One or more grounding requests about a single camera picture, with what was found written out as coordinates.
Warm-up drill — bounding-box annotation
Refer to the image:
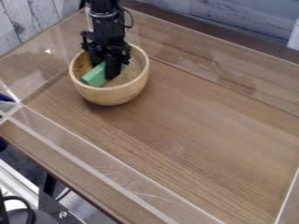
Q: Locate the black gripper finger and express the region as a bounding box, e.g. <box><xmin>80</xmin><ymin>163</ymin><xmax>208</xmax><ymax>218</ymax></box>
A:
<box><xmin>90</xmin><ymin>50</ymin><xmax>103</xmax><ymax>67</ymax></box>
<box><xmin>106</xmin><ymin>53</ymin><xmax>122</xmax><ymax>81</ymax></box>

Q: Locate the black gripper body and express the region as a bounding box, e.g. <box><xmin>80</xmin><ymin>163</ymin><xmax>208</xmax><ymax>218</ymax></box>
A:
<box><xmin>80</xmin><ymin>11</ymin><xmax>131</xmax><ymax>65</ymax></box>

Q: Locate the green rectangular block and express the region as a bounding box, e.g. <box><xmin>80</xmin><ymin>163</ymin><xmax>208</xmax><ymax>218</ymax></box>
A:
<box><xmin>80</xmin><ymin>62</ymin><xmax>116</xmax><ymax>88</ymax></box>

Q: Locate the light brown wooden bowl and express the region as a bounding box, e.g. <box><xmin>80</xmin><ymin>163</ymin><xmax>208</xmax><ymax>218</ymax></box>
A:
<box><xmin>68</xmin><ymin>44</ymin><xmax>151</xmax><ymax>106</ymax></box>

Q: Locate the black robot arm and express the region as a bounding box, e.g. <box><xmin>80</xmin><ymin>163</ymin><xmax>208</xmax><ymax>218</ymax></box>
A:
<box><xmin>80</xmin><ymin>0</ymin><xmax>134</xmax><ymax>81</ymax></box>

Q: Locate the black table leg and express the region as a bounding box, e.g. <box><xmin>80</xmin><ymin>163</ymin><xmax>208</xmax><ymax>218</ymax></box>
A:
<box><xmin>43</xmin><ymin>174</ymin><xmax>58</xmax><ymax>197</ymax></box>

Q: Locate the clear acrylic tray enclosure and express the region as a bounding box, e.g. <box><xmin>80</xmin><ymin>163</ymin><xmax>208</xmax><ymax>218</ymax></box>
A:
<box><xmin>0</xmin><ymin>13</ymin><xmax>299</xmax><ymax>224</ymax></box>

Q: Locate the black cable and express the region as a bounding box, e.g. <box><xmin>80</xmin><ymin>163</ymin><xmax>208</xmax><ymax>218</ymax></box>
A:
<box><xmin>0</xmin><ymin>195</ymin><xmax>38</xmax><ymax>224</ymax></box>

